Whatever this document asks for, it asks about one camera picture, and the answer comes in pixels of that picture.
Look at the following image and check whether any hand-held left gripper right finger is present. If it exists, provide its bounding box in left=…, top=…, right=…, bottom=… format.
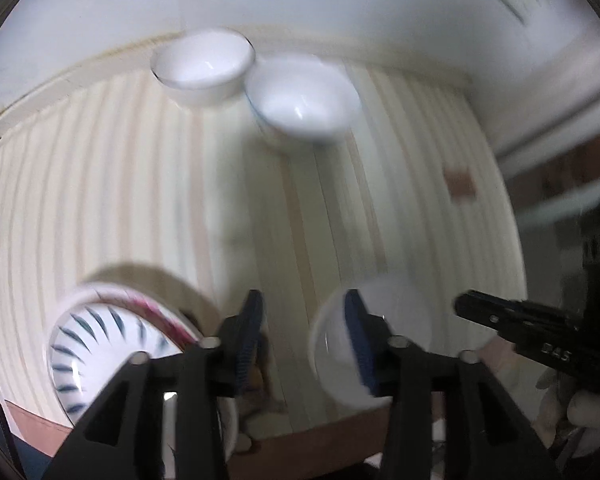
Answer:
left=343, top=289, right=563, bottom=480

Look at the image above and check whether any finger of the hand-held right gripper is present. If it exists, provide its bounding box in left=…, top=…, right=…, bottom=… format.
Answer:
left=452, top=290, right=531, bottom=342

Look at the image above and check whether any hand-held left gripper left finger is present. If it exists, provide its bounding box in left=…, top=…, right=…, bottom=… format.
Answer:
left=42, top=289, right=266, bottom=480

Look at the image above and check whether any white bowl red flower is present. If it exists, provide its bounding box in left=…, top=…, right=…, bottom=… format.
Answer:
left=307, top=275, right=436, bottom=408

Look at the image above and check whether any pink floral plate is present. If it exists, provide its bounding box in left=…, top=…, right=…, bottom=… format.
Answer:
left=87, top=280, right=206, bottom=356

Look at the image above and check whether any person's right hand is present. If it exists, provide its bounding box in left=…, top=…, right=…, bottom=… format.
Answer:
left=532, top=370, right=600, bottom=466

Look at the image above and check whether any small brown square label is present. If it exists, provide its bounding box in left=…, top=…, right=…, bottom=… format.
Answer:
left=444, top=167, right=477, bottom=201

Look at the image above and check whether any striped cat print mat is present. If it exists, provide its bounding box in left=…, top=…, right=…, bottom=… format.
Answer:
left=0, top=62, right=526, bottom=461

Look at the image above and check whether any white bowl blue pattern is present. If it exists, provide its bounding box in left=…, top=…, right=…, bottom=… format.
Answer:
left=244, top=55, right=363, bottom=148

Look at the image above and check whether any white bowl dark rim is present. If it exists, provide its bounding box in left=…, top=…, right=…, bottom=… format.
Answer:
left=150, top=27, right=257, bottom=108

